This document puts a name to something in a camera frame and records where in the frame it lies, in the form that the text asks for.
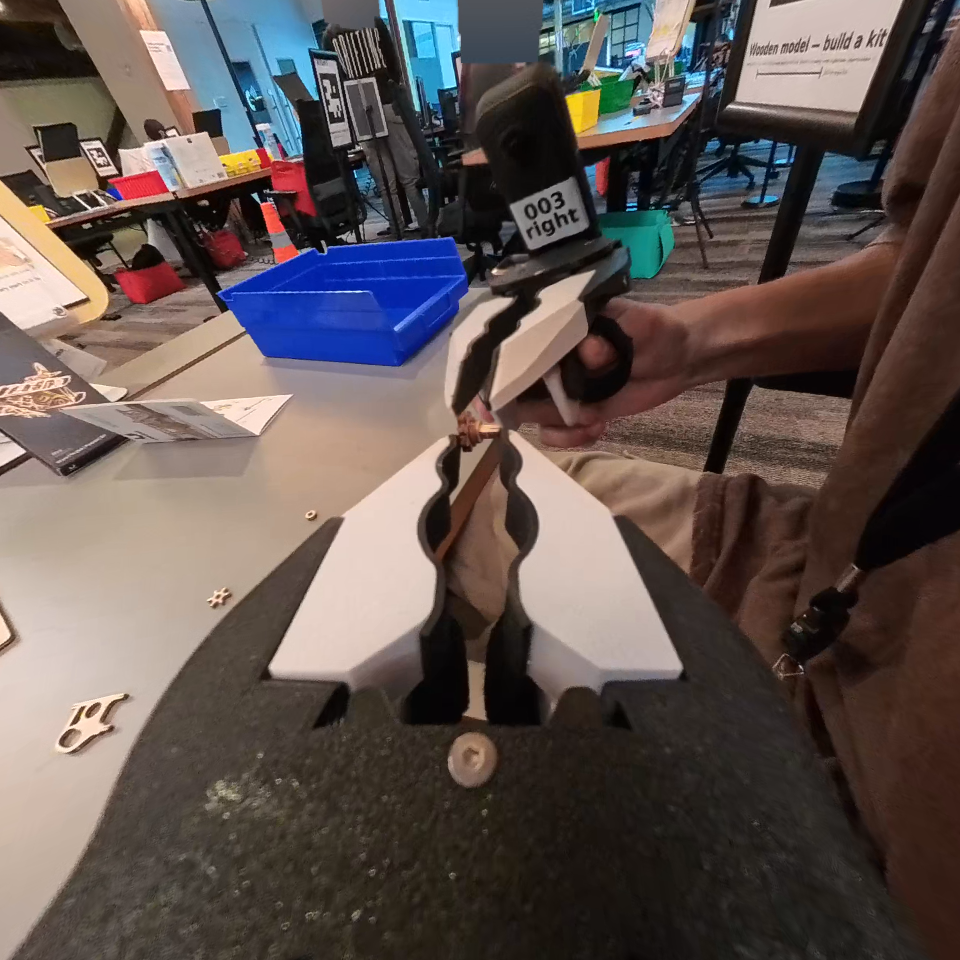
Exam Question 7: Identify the green fabric bin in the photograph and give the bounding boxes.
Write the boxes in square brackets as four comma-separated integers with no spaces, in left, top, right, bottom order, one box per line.
[598,210,676,280]

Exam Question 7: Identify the wooden display board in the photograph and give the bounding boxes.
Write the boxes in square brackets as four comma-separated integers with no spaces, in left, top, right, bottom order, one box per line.
[0,180,111,335]

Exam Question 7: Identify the person's right hand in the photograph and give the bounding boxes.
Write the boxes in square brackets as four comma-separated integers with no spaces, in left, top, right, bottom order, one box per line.
[516,297,695,450]

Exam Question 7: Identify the person's right forearm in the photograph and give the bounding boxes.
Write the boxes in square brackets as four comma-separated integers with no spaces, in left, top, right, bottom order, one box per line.
[675,241,905,391]

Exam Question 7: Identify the red bag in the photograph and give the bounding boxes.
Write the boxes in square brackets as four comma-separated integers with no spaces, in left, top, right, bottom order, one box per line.
[114,262,186,305]

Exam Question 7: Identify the grey desk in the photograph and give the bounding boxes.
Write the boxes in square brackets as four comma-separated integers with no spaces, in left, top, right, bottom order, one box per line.
[0,288,496,957]

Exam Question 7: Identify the small brass screw with nut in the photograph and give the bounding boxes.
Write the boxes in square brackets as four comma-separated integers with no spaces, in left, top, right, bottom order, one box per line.
[454,412,502,453]

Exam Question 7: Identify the folded paper leaflet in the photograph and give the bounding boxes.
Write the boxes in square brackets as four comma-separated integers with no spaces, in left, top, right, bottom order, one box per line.
[60,393,294,444]

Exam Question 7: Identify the black booklet with gold print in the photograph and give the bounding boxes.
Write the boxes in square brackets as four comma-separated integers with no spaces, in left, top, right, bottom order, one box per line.
[0,311,129,477]

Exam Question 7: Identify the orange traffic cone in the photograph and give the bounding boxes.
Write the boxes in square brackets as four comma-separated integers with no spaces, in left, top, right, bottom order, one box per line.
[260,201,301,265]

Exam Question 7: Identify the wooden cutout piece with holes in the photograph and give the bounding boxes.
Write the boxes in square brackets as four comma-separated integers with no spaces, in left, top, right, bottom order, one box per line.
[54,692,130,753]

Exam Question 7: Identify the blue plastic bin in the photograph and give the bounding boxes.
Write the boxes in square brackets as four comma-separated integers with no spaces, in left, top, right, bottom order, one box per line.
[217,237,470,367]

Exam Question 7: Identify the long wooden table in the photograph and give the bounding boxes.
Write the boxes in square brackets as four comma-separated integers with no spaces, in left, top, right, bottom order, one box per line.
[461,90,706,215]

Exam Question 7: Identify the black lanyard strap with clip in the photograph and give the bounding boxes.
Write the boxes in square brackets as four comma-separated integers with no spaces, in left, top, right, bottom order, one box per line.
[772,397,960,680]

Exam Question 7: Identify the person's khaki pants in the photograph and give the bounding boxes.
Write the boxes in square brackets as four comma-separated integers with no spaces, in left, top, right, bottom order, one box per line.
[446,448,706,639]

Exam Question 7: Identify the black floor lamp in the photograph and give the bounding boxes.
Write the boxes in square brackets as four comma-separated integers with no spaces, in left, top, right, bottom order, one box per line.
[198,0,255,130]

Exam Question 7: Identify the black framed sign stand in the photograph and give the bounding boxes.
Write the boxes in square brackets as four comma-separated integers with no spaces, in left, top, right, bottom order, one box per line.
[701,0,935,475]

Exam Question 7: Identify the black white tag sign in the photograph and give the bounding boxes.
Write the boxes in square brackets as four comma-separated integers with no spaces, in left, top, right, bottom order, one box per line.
[309,48,355,148]

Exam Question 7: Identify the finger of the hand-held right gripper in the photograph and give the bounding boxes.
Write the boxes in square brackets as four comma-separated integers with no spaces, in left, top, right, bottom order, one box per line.
[486,270,598,430]
[444,288,541,415]

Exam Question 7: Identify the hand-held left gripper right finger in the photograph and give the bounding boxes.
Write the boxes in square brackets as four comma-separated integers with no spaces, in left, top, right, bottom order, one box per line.
[483,435,685,727]

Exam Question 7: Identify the black office chair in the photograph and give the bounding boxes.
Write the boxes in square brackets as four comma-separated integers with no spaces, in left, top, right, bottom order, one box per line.
[294,97,369,250]

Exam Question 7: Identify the white paper notice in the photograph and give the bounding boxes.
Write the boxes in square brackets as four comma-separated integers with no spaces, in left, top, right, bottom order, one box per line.
[139,30,190,92]

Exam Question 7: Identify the red plastic bin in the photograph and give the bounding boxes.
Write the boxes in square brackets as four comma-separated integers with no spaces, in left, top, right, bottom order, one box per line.
[108,171,170,201]

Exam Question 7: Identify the person's brown shirt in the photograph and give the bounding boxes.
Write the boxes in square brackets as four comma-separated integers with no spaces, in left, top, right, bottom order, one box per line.
[688,30,960,960]

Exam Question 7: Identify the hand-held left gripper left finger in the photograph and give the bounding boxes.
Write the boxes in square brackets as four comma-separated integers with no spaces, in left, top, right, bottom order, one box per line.
[267,437,472,727]

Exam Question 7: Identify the thin wooden strip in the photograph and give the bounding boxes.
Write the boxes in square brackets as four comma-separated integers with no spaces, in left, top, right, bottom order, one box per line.
[433,438,504,564]

